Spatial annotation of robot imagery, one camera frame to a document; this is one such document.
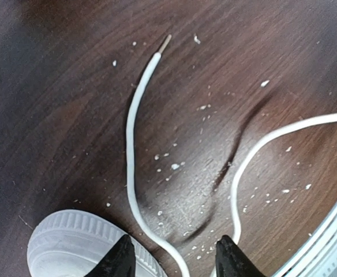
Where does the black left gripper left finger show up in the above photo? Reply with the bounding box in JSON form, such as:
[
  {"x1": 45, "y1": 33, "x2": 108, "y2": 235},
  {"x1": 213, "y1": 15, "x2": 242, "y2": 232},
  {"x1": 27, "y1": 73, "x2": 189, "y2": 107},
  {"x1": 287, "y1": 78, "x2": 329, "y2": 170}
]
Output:
[{"x1": 85, "y1": 234, "x2": 136, "y2": 277}]

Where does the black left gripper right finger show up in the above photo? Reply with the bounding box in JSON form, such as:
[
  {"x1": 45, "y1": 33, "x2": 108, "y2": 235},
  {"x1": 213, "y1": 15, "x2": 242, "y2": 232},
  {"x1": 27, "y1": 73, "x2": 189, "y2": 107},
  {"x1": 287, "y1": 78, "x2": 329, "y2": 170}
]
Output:
[{"x1": 215, "y1": 235, "x2": 265, "y2": 277}]

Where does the white canvas sneaker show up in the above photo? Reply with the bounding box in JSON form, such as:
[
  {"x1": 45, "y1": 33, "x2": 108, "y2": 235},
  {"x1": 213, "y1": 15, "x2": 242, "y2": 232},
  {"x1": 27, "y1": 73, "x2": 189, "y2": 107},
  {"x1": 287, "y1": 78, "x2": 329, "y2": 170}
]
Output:
[{"x1": 27, "y1": 209, "x2": 126, "y2": 276}]

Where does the aluminium front rail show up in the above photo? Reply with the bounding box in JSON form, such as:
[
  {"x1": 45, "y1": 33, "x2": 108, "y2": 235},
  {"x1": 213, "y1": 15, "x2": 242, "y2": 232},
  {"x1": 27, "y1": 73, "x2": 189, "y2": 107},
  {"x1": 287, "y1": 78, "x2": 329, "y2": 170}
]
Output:
[{"x1": 274, "y1": 202, "x2": 337, "y2": 276}]

